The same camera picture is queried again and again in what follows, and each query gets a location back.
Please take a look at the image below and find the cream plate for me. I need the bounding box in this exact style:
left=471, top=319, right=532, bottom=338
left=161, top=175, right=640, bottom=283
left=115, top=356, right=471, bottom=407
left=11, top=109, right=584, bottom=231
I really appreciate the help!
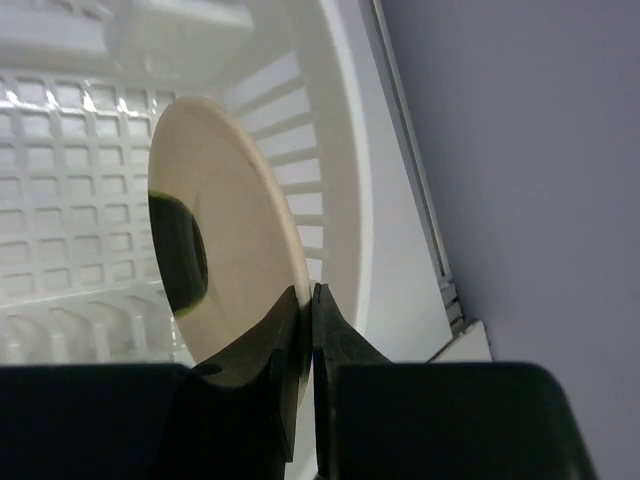
left=148, top=97, right=312, bottom=388

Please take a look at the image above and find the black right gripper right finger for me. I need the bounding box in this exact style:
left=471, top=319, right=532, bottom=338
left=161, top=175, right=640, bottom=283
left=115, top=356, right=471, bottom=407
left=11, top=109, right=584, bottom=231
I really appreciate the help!
left=311, top=284, right=596, bottom=479

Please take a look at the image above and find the aluminium rail at right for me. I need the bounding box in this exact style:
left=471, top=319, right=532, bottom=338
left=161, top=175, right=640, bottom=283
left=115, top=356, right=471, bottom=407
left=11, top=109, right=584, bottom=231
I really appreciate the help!
left=368, top=1, right=493, bottom=362

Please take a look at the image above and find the white plastic dish rack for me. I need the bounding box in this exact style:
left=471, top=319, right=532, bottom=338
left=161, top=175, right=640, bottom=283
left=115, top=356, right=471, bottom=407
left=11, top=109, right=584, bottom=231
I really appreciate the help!
left=1, top=1, right=452, bottom=366

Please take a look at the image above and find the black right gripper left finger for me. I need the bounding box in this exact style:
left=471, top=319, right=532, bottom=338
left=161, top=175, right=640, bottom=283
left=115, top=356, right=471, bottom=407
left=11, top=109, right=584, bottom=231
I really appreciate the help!
left=1, top=289, right=300, bottom=479

